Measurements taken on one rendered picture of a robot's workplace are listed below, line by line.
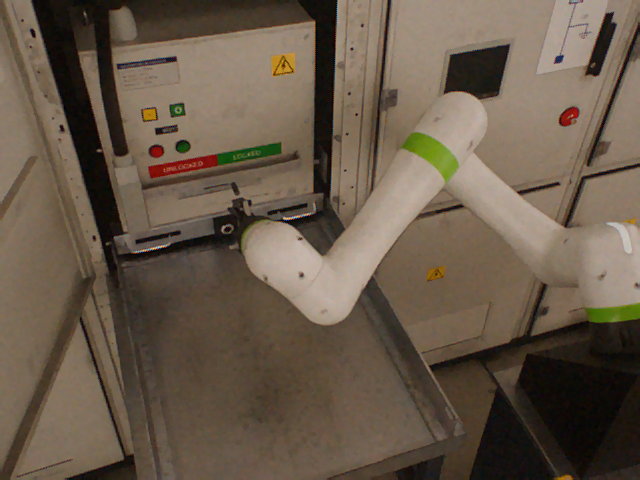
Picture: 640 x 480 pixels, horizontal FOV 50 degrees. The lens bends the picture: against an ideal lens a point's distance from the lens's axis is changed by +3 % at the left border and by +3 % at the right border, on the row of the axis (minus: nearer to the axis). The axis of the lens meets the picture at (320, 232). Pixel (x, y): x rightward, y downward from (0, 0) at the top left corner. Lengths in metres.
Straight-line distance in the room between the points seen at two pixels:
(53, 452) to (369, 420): 1.11
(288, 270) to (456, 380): 1.48
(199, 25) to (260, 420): 0.83
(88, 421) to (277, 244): 1.13
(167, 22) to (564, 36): 0.93
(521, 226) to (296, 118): 0.57
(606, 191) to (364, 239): 1.20
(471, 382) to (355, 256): 1.41
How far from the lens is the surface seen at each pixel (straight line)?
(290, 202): 1.74
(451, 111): 1.31
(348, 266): 1.20
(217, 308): 1.58
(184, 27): 1.51
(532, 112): 1.87
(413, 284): 2.09
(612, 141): 2.14
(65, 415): 2.08
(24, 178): 1.39
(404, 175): 1.25
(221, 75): 1.51
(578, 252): 1.44
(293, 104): 1.59
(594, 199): 2.27
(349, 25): 1.50
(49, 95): 1.43
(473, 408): 2.49
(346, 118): 1.61
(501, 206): 1.51
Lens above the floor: 2.02
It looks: 42 degrees down
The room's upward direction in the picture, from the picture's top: 1 degrees clockwise
